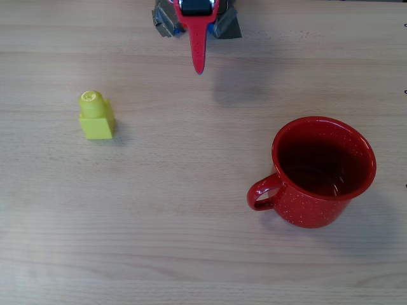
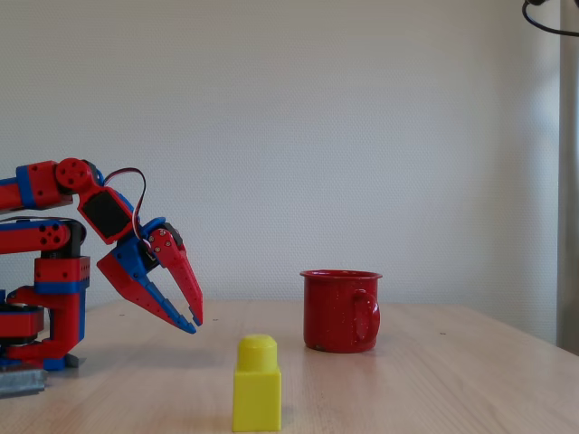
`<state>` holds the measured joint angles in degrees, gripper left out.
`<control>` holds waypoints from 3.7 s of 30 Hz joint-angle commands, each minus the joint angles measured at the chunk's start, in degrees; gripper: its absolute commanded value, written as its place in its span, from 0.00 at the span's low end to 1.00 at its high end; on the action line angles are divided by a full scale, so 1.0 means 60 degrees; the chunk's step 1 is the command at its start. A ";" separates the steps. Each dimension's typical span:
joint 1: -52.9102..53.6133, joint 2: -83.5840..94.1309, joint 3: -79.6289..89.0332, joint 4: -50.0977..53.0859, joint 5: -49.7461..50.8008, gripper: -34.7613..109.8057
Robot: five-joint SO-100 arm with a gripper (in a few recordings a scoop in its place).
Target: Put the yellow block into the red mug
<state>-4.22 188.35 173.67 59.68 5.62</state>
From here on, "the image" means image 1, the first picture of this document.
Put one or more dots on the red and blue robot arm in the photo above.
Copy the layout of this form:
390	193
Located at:
176	31

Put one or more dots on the yellow toy brick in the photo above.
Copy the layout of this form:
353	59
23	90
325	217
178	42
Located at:
97	127

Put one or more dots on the blue gripper, black motor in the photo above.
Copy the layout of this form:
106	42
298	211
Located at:
196	22

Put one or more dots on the red speckled enamel mug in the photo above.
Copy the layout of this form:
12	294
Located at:
305	209

